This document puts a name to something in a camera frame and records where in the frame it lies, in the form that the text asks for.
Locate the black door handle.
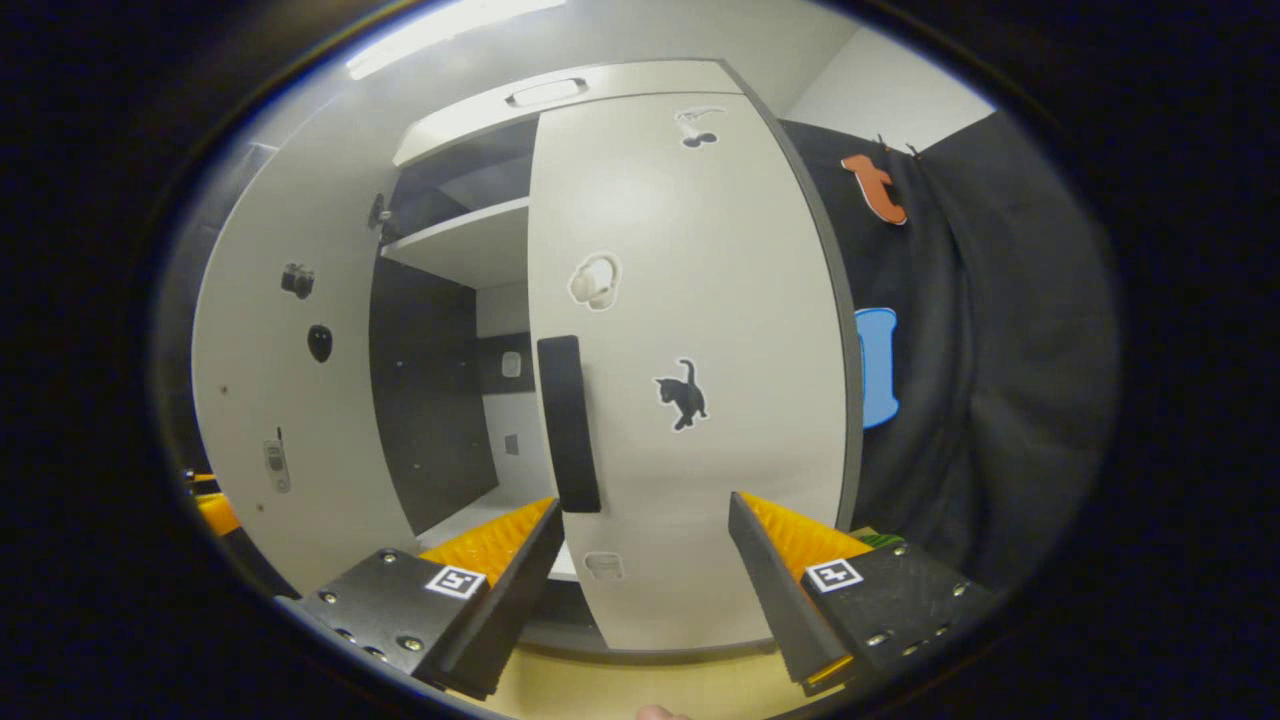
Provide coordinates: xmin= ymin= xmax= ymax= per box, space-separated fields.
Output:
xmin=536 ymin=334 xmax=604 ymax=515

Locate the white door with phone sticker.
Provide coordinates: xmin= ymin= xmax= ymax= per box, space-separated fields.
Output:
xmin=190 ymin=110 xmax=423 ymax=598

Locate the white cabinet flap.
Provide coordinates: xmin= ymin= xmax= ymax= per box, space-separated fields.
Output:
xmin=392 ymin=58 xmax=747 ymax=169

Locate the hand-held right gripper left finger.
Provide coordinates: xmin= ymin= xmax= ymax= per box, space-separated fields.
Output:
xmin=295 ymin=495 xmax=567 ymax=703

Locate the slim flap handle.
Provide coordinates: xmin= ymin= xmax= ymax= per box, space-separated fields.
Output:
xmin=504 ymin=77 xmax=590 ymax=109

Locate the white door with cat sticker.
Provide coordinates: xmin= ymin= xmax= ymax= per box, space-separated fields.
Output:
xmin=527 ymin=92 xmax=853 ymax=653

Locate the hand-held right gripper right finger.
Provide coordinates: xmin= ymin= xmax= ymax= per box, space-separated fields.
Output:
xmin=727 ymin=490 xmax=998 ymax=699

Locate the white and grey cabinet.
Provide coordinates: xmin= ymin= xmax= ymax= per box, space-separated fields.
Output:
xmin=366 ymin=58 xmax=867 ymax=663

